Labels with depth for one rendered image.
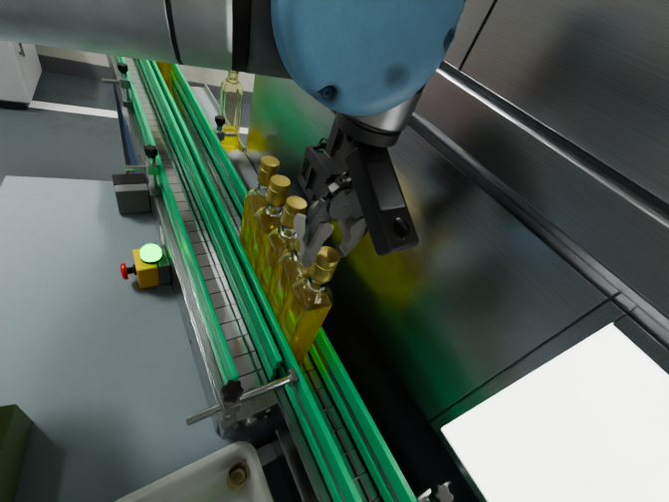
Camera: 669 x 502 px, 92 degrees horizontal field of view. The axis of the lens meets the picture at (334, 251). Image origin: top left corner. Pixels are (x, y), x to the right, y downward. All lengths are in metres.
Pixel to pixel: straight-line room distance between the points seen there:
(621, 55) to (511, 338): 0.30
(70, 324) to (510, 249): 0.83
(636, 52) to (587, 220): 0.15
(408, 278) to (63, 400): 0.66
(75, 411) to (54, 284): 0.31
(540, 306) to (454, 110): 0.25
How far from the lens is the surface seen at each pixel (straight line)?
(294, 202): 0.53
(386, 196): 0.34
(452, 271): 0.47
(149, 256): 0.85
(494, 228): 0.42
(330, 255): 0.46
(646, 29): 0.42
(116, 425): 0.78
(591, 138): 0.41
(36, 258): 1.03
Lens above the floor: 1.48
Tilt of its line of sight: 42 degrees down
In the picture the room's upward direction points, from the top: 23 degrees clockwise
